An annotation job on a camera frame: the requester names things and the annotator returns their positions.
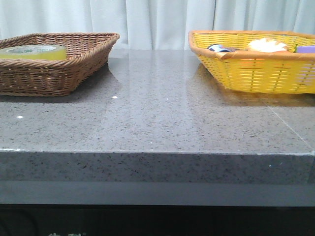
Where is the yellow woven basket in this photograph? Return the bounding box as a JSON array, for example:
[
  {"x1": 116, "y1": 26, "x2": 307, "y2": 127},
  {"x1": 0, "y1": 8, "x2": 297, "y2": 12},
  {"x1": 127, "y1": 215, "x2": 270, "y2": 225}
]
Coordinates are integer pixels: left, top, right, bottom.
[{"x1": 188, "y1": 30, "x2": 315, "y2": 94}]

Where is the purple block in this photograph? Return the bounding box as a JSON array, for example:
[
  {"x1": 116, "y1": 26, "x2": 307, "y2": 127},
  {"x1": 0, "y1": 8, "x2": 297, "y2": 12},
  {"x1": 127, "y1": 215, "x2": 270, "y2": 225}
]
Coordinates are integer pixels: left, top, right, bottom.
[{"x1": 296, "y1": 45, "x2": 315, "y2": 53}]

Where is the white curtain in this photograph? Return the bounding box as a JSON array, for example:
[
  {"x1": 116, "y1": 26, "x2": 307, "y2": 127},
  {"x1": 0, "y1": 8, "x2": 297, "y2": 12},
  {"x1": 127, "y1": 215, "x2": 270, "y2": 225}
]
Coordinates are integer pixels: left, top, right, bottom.
[{"x1": 0, "y1": 0, "x2": 315, "y2": 50}]

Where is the yellow transparent tape roll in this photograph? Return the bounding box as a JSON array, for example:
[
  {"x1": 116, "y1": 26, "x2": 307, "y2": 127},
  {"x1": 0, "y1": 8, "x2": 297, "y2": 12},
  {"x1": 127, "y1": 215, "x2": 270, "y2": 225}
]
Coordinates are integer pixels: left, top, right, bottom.
[{"x1": 0, "y1": 44, "x2": 67, "y2": 60}]

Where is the brown wicker basket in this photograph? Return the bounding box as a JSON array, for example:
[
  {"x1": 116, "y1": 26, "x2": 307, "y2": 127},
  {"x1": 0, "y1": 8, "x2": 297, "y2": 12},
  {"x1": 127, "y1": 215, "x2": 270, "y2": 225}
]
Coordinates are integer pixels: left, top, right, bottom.
[{"x1": 0, "y1": 32, "x2": 120, "y2": 97}]

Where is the dark blue labelled can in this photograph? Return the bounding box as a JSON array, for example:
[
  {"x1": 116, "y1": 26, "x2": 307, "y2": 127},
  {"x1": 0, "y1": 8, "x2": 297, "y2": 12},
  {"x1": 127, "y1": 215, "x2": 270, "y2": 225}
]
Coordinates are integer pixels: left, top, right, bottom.
[{"x1": 207, "y1": 44, "x2": 235, "y2": 53}]

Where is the white orange bread bun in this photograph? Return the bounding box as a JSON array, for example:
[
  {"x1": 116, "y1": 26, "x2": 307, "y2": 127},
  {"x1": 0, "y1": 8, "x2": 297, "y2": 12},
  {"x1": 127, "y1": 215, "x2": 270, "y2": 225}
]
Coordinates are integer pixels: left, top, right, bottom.
[{"x1": 247, "y1": 37, "x2": 288, "y2": 53}]

